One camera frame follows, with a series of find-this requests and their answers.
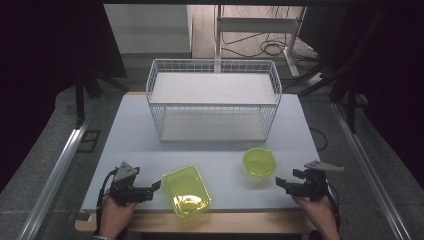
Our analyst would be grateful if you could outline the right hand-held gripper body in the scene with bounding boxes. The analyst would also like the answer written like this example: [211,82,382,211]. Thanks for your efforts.
[289,159,346,202]

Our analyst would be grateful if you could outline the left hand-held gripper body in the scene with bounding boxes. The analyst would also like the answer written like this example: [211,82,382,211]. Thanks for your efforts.
[109,161,152,206]

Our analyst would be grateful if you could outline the rectangular green plastic container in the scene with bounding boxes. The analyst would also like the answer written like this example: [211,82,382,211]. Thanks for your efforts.
[161,164,213,220]

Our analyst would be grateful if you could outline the round clear container green lid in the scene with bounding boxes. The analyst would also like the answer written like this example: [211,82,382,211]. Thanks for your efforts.
[242,147,278,178]

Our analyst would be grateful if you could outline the person's left hand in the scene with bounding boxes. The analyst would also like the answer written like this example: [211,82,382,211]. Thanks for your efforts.
[99,194,138,239]

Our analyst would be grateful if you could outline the person's right hand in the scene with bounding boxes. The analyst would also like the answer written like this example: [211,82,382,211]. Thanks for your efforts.
[291,194,342,240]

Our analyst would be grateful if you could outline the black metal stand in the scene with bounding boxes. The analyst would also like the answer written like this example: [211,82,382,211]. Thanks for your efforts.
[73,64,132,130]
[283,49,371,135]

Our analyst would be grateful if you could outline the dark curtain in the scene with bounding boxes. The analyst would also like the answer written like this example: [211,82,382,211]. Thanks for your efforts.
[298,0,424,191]
[0,0,128,194]

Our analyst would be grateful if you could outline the grey cabinet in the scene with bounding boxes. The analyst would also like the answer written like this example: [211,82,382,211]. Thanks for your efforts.
[103,3,194,55]

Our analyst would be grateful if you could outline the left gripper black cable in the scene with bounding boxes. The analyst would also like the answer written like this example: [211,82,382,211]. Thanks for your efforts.
[95,167,120,234]

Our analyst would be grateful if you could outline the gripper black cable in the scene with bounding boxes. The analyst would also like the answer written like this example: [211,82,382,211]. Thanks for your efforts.
[324,182,342,233]
[95,167,120,234]

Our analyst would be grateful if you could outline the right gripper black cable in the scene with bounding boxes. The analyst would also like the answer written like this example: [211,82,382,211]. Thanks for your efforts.
[324,182,342,233]

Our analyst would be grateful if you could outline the thin black floor cable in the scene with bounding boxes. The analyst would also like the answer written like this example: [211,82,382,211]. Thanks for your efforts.
[309,127,329,153]

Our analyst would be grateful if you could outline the aluminium floor rail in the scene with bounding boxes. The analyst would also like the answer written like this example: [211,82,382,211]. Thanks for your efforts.
[16,99,98,240]
[330,100,415,240]

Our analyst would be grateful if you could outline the black floor bracket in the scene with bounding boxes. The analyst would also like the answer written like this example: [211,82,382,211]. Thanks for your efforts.
[77,129,102,154]

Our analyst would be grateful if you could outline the tangle of black floor cables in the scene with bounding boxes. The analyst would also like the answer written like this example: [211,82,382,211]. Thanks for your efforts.
[221,31,319,60]

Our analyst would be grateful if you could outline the white metal desk frame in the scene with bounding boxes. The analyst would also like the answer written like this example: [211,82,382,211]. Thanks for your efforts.
[213,4,308,78]

